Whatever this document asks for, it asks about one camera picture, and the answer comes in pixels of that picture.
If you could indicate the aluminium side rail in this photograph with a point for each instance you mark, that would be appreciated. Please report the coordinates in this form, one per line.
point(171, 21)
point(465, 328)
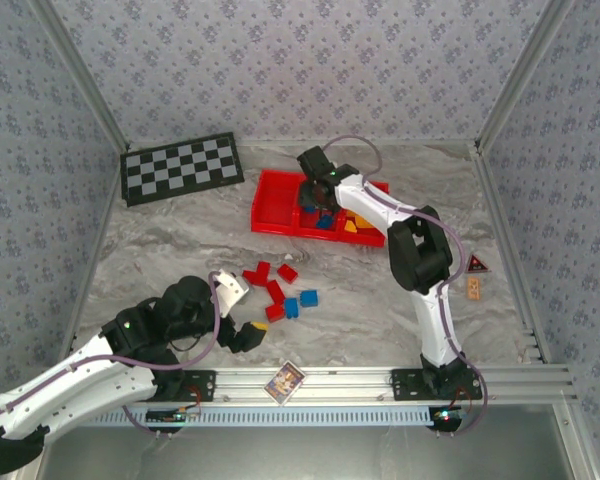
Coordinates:
point(502, 225)
point(91, 260)

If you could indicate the small circuit board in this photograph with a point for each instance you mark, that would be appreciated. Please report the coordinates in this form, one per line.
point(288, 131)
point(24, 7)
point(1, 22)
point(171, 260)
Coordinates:
point(447, 415)
point(172, 416)

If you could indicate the black red triangular card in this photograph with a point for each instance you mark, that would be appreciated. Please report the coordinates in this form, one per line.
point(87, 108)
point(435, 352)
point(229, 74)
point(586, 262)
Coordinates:
point(476, 266)

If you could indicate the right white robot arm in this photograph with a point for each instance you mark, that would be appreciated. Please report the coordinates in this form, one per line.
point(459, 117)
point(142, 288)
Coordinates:
point(370, 200)

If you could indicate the red three-compartment bin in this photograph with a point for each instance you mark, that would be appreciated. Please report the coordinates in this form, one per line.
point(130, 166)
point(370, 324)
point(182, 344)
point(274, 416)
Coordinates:
point(275, 205)

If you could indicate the blue lego brick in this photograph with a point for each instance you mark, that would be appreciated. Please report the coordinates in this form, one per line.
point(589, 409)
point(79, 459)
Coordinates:
point(291, 307)
point(321, 225)
point(328, 218)
point(309, 298)
point(308, 210)

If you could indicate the colourful playing card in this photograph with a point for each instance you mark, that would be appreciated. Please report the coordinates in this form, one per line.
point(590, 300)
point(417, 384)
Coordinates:
point(284, 382)

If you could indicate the thin aluminium rail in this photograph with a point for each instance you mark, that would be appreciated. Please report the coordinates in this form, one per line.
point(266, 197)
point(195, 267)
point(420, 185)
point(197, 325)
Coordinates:
point(405, 143)

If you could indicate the grey black checkerboard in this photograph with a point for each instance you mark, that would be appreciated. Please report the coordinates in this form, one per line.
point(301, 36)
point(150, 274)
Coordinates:
point(180, 167)

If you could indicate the long red lego brick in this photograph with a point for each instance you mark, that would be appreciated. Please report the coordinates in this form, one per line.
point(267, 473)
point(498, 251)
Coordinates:
point(275, 291)
point(263, 270)

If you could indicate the aluminium frame post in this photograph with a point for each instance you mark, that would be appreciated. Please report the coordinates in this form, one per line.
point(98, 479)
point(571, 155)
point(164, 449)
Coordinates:
point(80, 75)
point(525, 75)

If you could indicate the wide aluminium base rail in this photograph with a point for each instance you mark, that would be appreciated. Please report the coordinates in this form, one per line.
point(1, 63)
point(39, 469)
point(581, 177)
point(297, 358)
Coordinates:
point(340, 385)

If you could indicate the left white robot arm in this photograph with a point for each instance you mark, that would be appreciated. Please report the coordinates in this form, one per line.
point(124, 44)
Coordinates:
point(80, 380)

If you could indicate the small orange tile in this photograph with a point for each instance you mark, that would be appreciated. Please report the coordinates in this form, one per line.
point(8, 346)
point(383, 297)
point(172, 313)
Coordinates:
point(474, 289)

